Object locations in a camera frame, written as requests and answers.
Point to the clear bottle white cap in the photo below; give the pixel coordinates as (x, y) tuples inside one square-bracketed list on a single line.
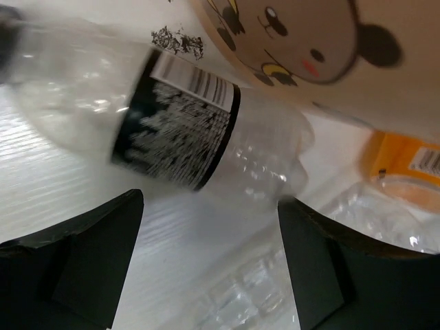
[(251, 287)]

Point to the small black label bottle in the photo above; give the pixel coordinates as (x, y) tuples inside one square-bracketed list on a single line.
[(126, 102)]

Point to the peach capybara plastic bin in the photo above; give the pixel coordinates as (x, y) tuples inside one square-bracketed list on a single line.
[(375, 61)]

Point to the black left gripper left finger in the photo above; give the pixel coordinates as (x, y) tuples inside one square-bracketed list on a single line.
[(71, 274)]

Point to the orange juice bottle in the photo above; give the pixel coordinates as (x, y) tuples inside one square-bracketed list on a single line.
[(403, 168)]

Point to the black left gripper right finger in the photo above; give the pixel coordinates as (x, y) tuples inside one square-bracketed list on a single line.
[(343, 279)]

